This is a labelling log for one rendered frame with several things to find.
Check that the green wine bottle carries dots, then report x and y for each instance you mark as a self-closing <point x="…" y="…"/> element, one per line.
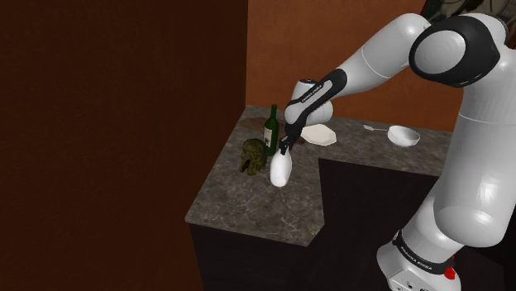
<point x="271" y="133"/>

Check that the silver spoon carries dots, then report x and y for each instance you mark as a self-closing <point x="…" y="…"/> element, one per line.
<point x="373" y="128"/>

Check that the dark green skull figure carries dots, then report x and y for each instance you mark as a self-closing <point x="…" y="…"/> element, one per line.
<point x="253" y="156"/>

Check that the white plate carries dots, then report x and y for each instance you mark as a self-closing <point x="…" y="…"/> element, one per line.
<point x="319" y="134"/>

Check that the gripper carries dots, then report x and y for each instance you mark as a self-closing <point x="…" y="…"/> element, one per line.
<point x="284" y="144"/>

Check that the white vase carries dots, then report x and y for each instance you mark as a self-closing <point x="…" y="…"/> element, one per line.
<point x="280" y="169"/>

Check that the white bowl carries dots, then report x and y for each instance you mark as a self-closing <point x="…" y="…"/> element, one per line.
<point x="403" y="136"/>

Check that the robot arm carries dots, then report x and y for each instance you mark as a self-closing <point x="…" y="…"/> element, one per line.
<point x="475" y="161"/>

